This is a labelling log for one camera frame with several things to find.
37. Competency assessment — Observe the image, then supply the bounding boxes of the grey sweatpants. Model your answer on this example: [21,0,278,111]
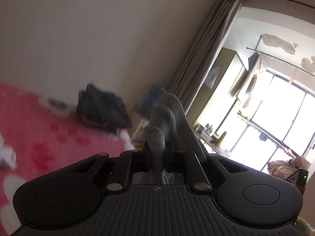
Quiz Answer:
[132,93,208,185]

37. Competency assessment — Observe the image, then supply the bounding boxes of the folding table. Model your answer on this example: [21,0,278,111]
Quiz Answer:
[194,124,230,158]

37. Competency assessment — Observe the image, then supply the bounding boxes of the white water dispenser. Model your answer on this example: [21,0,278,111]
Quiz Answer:
[128,111,149,147]

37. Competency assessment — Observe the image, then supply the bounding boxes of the blue water bottle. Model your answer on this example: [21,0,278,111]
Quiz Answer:
[136,85,166,119]

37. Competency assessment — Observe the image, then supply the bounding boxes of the black folded garment on stack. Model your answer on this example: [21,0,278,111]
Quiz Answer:
[76,84,132,129]

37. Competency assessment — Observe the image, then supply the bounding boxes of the olive cabinet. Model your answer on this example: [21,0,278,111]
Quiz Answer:
[186,48,247,131]

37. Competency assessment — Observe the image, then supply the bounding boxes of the pink floral blanket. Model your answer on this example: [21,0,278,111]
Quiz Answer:
[1,83,134,235]

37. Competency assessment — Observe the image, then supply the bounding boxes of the beige curtain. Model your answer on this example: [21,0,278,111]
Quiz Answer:
[167,0,243,112]

